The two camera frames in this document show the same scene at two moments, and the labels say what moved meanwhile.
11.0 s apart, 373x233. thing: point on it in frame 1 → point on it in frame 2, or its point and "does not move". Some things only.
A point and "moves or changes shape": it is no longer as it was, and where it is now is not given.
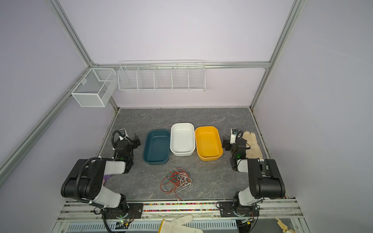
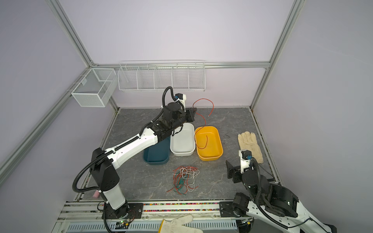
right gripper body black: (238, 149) → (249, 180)
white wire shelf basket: (162, 75) does not move
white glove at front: (176, 225) does not move
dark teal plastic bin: (157, 147) does not move
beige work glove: (255, 151) does not move
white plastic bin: (182, 142) does not move
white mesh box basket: (94, 88) does not move
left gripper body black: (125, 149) → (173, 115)
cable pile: (176, 181) moves or changes shape
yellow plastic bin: (208, 143) does not move
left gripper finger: (137, 140) → (190, 113)
